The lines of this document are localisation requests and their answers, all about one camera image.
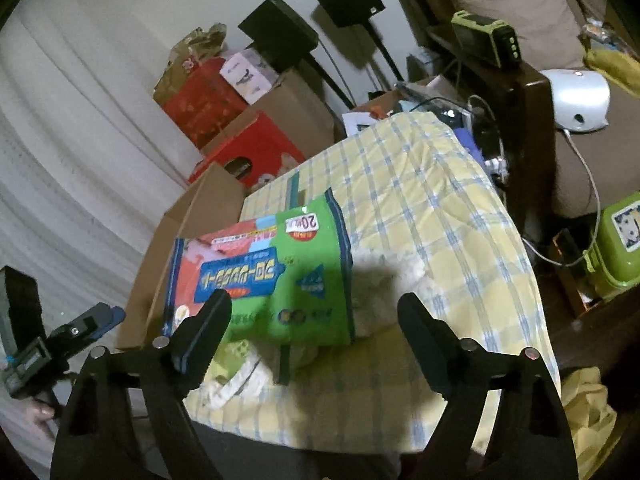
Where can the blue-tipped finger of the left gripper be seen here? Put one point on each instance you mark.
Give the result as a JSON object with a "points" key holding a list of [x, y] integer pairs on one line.
{"points": [[97, 320]]}

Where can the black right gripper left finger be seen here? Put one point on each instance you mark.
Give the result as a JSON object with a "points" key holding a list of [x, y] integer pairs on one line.
{"points": [[196, 340]]}

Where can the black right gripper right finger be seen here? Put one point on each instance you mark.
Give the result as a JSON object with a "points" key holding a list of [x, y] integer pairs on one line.
{"points": [[443, 358]]}

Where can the white floral cloth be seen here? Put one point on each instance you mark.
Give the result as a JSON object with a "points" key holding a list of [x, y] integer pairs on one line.
{"points": [[379, 279]]}

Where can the person's left hand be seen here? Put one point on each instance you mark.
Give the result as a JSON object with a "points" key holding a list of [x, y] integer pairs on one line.
{"points": [[38, 416]]}

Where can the yellow plaid cloth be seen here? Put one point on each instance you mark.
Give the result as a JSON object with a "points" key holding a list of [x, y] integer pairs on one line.
{"points": [[423, 217]]}

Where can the open cardboard box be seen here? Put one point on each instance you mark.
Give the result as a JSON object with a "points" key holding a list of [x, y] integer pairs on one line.
{"points": [[211, 203]]}

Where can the green lunch box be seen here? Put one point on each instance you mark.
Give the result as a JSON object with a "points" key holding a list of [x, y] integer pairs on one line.
{"points": [[613, 262]]}

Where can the red box with hole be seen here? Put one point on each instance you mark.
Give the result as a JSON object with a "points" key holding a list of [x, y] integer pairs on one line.
{"points": [[255, 156]]}

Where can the red gift bag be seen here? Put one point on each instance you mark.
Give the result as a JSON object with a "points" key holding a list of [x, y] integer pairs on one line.
{"points": [[205, 104]]}

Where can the box of clutter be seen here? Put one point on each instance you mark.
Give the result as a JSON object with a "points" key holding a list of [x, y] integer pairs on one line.
{"points": [[469, 117]]}

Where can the large brown cardboard box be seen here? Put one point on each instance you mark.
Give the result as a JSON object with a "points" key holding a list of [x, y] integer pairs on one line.
{"points": [[295, 109]]}

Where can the small white pink box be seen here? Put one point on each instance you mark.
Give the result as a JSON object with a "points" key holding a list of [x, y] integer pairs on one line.
{"points": [[249, 74]]}

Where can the gold crumpled bag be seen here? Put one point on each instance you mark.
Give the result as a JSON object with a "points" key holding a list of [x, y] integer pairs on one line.
{"points": [[187, 55]]}

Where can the white rounded lamp device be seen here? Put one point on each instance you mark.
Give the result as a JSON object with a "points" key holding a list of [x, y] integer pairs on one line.
{"points": [[580, 99]]}

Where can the black speaker left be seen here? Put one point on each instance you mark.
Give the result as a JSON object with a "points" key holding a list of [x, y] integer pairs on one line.
{"points": [[285, 40]]}

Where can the green black radio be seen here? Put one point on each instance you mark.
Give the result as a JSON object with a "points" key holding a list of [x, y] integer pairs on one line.
{"points": [[489, 39]]}

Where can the yellow cloth on sofa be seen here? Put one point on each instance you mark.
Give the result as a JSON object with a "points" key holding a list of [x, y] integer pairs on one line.
{"points": [[616, 67]]}

